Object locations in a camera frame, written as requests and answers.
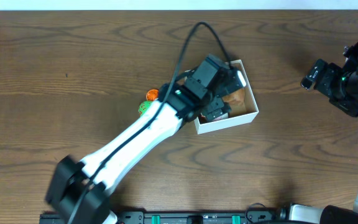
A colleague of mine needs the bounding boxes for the brown plush teddy bear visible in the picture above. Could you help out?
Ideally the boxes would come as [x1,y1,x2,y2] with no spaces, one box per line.
[223,88,245,107]

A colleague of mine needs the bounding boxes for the pink and white duck toy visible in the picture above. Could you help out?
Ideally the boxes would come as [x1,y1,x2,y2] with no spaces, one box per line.
[199,113,229,123]

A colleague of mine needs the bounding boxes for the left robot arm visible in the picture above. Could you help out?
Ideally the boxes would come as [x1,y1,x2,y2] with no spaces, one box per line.
[45,67,246,224]

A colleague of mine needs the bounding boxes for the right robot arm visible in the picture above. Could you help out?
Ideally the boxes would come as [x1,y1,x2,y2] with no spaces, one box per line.
[271,41,358,223]

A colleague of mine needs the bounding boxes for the white open box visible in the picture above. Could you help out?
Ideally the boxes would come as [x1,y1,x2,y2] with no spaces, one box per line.
[194,60,259,134]

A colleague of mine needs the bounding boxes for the orange round toy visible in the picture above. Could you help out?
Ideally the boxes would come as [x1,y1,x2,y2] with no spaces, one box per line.
[146,89,159,101]

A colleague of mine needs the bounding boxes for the green ball with orange marks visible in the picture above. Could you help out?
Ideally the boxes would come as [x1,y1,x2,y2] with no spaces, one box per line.
[138,101,153,116]

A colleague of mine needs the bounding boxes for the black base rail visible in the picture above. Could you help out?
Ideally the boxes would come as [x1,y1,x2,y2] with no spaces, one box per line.
[39,208,279,224]

